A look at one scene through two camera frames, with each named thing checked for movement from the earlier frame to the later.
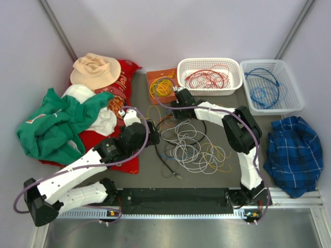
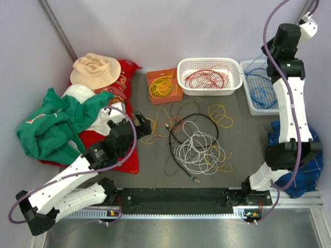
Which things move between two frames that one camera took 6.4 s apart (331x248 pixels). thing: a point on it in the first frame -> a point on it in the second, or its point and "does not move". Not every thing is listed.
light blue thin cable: (255, 98) does not move
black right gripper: (178, 116) -> (264, 49)
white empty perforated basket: (271, 87) does not move
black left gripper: (153, 137) -> (144, 128)
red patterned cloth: (93, 139) does not move
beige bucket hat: (93, 71) does not move
